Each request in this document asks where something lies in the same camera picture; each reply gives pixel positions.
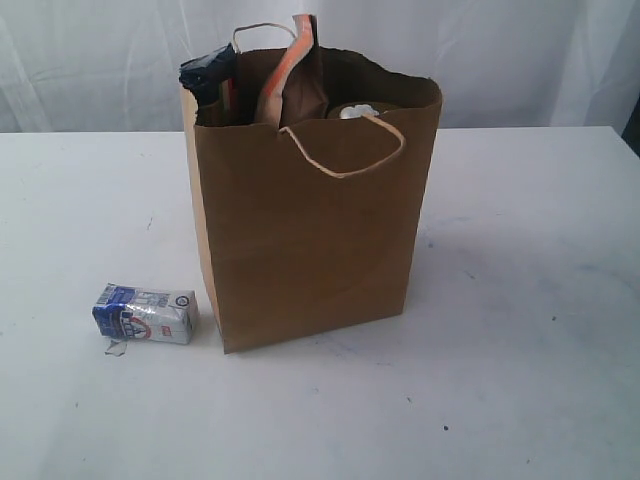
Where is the white backdrop curtain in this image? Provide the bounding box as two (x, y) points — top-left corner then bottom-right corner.
(1, 1), (639, 132)

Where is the gold lid clear jar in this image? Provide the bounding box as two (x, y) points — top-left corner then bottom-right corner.
(327, 102), (399, 120)

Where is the brown kraft pouch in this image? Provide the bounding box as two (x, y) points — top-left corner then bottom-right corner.
(254, 14), (328, 128)

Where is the brown paper bag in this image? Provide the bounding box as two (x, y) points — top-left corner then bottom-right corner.
(180, 24), (443, 353)

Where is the blue white milk carton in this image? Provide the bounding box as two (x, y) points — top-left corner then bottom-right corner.
(92, 284), (198, 345)

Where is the spaghetti packet with Italian flag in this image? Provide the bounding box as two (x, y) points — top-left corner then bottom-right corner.
(179, 43), (237, 126)

